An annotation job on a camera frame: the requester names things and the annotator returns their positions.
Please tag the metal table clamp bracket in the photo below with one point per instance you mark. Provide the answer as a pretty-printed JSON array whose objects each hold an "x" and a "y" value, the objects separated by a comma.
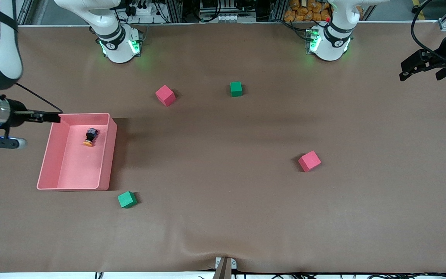
[{"x": 225, "y": 267}]

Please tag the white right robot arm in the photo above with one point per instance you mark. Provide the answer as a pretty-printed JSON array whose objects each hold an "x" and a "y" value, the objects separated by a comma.
[{"x": 118, "y": 50}]

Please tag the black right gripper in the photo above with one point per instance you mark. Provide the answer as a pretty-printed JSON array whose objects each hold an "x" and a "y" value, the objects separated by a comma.
[{"x": 15, "y": 112}]

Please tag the orange cap push button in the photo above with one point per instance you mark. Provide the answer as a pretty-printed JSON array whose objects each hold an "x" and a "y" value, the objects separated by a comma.
[{"x": 90, "y": 137}]

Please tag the white terminal block row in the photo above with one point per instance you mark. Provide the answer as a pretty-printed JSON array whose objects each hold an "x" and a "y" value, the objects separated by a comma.
[{"x": 230, "y": 18}]

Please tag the white power strip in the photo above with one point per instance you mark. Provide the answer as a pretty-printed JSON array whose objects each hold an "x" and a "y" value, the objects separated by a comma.
[{"x": 147, "y": 11}]

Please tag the green foam cube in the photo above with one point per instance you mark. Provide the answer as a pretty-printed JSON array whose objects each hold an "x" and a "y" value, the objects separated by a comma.
[
  {"x": 127, "y": 200},
  {"x": 236, "y": 89}
]

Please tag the pink foam cube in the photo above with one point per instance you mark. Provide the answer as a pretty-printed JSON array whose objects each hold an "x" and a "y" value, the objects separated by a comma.
[
  {"x": 309, "y": 161},
  {"x": 165, "y": 95}
]

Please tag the pink plastic tray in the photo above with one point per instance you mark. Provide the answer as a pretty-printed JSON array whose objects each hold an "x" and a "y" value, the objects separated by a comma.
[{"x": 79, "y": 159}]

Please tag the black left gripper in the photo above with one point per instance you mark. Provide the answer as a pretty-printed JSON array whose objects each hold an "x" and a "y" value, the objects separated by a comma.
[{"x": 439, "y": 58}]

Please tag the orange bagged goods pile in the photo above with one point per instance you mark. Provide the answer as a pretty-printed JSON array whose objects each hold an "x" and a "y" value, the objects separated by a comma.
[{"x": 304, "y": 11}]

